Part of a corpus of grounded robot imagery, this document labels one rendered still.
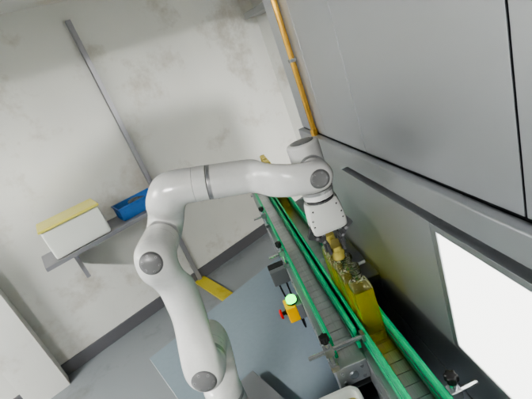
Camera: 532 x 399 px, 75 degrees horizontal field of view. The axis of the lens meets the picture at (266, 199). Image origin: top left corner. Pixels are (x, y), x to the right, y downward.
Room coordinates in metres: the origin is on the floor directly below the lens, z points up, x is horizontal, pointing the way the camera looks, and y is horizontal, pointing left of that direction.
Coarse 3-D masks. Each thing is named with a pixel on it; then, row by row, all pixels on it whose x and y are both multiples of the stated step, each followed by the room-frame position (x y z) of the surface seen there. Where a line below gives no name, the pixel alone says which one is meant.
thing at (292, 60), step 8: (272, 0) 1.31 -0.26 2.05; (280, 16) 1.31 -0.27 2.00; (280, 24) 1.31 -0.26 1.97; (280, 32) 1.32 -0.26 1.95; (288, 40) 1.31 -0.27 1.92; (288, 48) 1.31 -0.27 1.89; (288, 56) 1.31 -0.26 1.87; (296, 64) 1.31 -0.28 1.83; (296, 72) 1.31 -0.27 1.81; (296, 80) 1.31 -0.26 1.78; (304, 96) 1.31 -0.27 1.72; (304, 104) 1.31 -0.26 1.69; (312, 120) 1.31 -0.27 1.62; (312, 128) 1.31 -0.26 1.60
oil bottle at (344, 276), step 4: (340, 272) 0.87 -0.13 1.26; (344, 272) 0.86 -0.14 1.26; (348, 272) 0.85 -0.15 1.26; (340, 276) 0.87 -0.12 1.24; (344, 276) 0.85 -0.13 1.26; (348, 276) 0.84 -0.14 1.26; (340, 280) 0.89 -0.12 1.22; (344, 280) 0.84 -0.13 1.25; (348, 280) 0.84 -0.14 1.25; (344, 284) 0.85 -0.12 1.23; (344, 288) 0.87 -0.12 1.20; (348, 288) 0.84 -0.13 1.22; (344, 292) 0.89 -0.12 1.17; (348, 292) 0.84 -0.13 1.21; (348, 296) 0.85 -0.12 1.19; (348, 300) 0.87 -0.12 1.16; (352, 300) 0.84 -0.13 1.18; (352, 304) 0.84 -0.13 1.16; (352, 308) 0.85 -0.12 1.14; (356, 316) 0.84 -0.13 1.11
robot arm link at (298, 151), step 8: (312, 136) 0.88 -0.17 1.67; (296, 144) 0.85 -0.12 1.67; (304, 144) 0.83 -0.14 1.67; (312, 144) 0.83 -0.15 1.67; (288, 152) 0.86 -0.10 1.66; (296, 152) 0.83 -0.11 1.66; (304, 152) 0.82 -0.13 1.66; (312, 152) 0.83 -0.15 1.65; (320, 152) 0.84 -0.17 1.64; (296, 160) 0.84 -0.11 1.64; (304, 160) 0.82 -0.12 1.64
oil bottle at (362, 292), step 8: (352, 280) 0.81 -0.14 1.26; (368, 280) 0.80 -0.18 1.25; (352, 288) 0.79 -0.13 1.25; (360, 288) 0.78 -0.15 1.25; (368, 288) 0.78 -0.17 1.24; (352, 296) 0.81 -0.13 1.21; (360, 296) 0.78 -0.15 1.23; (368, 296) 0.78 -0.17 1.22; (360, 304) 0.78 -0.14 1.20; (368, 304) 0.78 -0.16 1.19; (376, 304) 0.78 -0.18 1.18; (360, 312) 0.78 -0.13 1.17; (368, 312) 0.78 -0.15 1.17; (376, 312) 0.78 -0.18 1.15; (360, 320) 0.81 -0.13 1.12; (368, 320) 0.78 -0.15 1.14; (376, 320) 0.78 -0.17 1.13; (368, 328) 0.78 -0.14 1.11; (376, 328) 0.78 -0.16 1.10; (384, 328) 0.78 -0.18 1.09; (376, 336) 0.78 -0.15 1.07; (384, 336) 0.78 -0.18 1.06
